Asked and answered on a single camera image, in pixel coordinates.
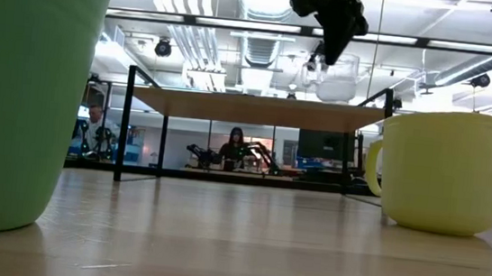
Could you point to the black horizontal frame bar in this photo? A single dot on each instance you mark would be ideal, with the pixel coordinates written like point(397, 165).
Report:
point(422, 42)

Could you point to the pale yellow mug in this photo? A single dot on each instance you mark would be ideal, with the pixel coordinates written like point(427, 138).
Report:
point(441, 175)

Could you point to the person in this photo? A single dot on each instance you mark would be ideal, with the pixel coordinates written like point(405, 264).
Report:
point(234, 148)
point(93, 125)

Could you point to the black ceiling camera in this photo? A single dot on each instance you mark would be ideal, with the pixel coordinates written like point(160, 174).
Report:
point(480, 81)
point(163, 48)

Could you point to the large green plastic cup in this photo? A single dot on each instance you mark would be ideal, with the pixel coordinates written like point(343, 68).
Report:
point(20, 89)

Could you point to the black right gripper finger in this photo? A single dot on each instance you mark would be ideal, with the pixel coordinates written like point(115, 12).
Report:
point(330, 42)
point(343, 43)

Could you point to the clear glass mug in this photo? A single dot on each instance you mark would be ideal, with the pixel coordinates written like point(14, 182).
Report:
point(339, 90)

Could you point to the wooden shelf with black frame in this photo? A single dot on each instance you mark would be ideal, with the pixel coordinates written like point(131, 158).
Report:
point(253, 110)

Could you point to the black ceiling spotlight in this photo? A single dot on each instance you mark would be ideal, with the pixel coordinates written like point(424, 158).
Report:
point(313, 63)

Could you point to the black monitor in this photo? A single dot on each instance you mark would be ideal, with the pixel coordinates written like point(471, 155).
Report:
point(324, 145)

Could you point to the black background robot arm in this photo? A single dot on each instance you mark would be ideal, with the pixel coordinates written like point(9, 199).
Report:
point(264, 155)
point(103, 140)
point(203, 155)

